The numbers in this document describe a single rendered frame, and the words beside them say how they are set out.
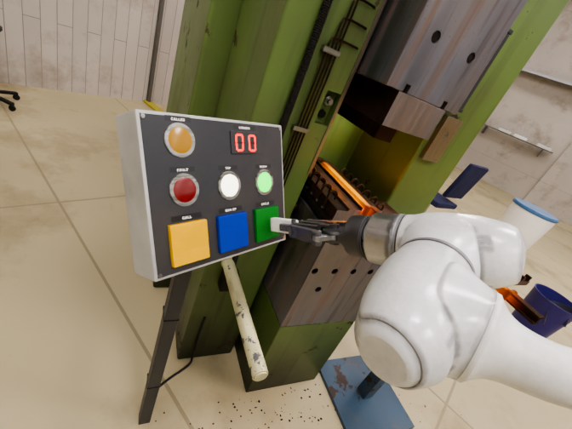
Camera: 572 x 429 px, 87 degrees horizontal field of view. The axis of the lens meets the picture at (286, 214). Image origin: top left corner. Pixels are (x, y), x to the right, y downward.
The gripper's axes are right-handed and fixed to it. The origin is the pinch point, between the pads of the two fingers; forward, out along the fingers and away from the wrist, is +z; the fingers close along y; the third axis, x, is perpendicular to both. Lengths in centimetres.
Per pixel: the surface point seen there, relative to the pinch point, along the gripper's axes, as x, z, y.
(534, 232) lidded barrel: -87, -39, 455
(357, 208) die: -2.5, 4.5, 43.5
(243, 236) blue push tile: -1.4, 4.7, -7.7
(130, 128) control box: 19.7, 7.7, -27.2
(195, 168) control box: 13.0, 5.4, -17.6
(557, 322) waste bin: -119, -61, 259
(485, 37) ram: 45, -28, 52
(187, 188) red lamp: 9.7, 5.0, -19.7
